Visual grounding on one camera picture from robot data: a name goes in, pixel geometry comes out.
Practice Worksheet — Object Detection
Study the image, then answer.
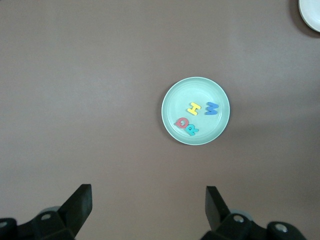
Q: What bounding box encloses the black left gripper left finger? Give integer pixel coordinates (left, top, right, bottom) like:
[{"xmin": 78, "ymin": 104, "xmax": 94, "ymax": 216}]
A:
[{"xmin": 0, "ymin": 184, "xmax": 93, "ymax": 240}]

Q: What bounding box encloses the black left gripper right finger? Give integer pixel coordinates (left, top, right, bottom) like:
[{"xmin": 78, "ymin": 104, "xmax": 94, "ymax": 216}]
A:
[{"xmin": 202, "ymin": 186, "xmax": 308, "ymax": 240}]

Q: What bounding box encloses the teal foam letter R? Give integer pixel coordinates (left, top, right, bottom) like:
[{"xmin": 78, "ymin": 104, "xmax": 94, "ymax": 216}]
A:
[{"xmin": 185, "ymin": 124, "xmax": 200, "ymax": 137}]

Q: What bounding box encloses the pink foam letter Q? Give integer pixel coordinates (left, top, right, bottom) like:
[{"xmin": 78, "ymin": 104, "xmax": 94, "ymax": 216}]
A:
[{"xmin": 174, "ymin": 116, "xmax": 190, "ymax": 129}]

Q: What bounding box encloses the blue foam capital M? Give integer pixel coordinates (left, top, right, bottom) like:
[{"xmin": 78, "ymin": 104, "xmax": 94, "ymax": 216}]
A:
[{"xmin": 204, "ymin": 101, "xmax": 220, "ymax": 116}]

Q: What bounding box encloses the yellow foam letter H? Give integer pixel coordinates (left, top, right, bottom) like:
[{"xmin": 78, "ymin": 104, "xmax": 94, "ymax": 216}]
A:
[{"xmin": 186, "ymin": 101, "xmax": 202, "ymax": 116}]

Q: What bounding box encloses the green round plate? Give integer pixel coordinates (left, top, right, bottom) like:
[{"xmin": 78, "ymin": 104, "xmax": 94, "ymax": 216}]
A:
[{"xmin": 161, "ymin": 76, "xmax": 231, "ymax": 146}]

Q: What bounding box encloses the brown table cover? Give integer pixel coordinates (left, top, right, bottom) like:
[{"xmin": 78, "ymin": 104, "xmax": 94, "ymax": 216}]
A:
[{"xmin": 0, "ymin": 0, "xmax": 320, "ymax": 240}]

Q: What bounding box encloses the cream round plate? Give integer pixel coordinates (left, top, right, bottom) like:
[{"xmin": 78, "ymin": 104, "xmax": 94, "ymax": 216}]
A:
[{"xmin": 298, "ymin": 0, "xmax": 320, "ymax": 33}]

